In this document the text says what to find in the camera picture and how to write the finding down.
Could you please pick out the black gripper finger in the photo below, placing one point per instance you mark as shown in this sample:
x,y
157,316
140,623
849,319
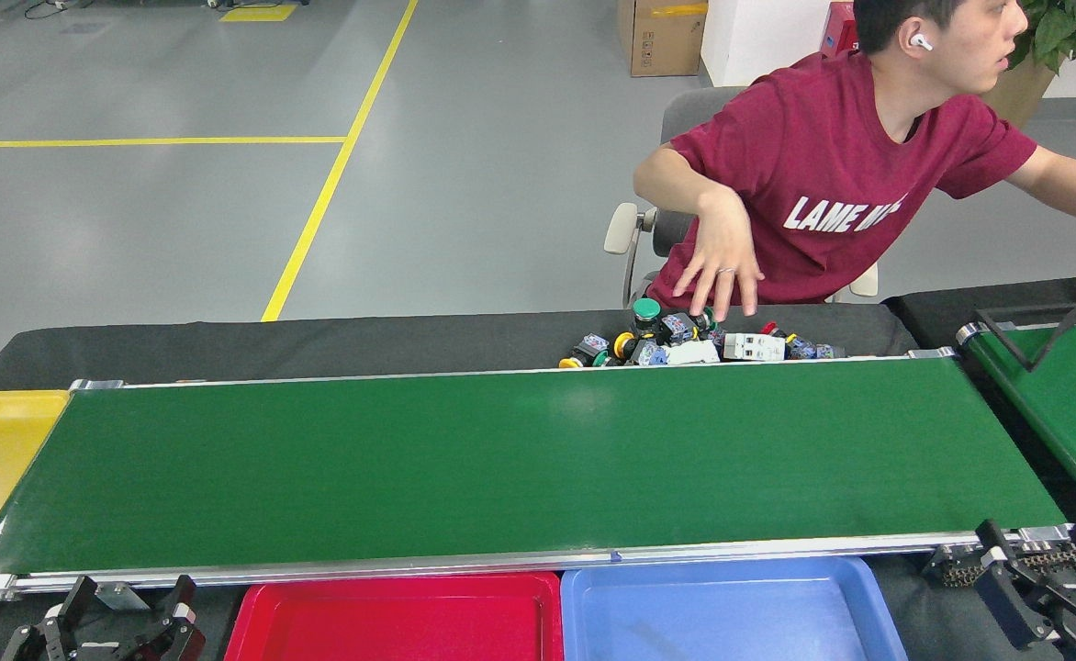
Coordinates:
x,y
182,601
74,597

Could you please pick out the red mushroom push button switch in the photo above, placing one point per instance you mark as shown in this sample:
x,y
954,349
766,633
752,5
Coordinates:
x,y
800,349
830,351

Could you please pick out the yellow push button switch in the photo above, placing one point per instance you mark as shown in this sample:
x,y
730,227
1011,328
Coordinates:
x,y
590,349
625,345

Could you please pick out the green feeder conveyor belt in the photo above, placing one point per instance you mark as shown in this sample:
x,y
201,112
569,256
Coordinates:
x,y
1066,404

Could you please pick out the red plastic tray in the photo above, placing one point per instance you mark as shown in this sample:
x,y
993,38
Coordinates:
x,y
391,624

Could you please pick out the blue plastic tray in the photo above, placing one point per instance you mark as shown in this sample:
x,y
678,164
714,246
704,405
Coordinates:
x,y
731,615

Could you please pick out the person's right hand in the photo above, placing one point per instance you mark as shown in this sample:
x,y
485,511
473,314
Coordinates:
x,y
722,243

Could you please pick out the black angled guide bar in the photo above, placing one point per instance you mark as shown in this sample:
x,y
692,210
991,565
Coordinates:
x,y
1031,364

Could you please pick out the person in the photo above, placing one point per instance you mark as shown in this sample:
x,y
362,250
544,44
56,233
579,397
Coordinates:
x,y
823,147

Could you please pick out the potted plant in brass pot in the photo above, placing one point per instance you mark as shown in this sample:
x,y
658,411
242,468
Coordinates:
x,y
1070,28

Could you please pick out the red fire extinguisher cabinet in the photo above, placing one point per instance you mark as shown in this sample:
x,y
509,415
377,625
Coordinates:
x,y
839,32

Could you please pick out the grey office chair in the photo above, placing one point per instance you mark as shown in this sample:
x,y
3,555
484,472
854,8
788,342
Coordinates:
x,y
685,115

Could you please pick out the brown cardboard box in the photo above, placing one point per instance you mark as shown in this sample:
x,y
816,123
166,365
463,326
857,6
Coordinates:
x,y
662,41

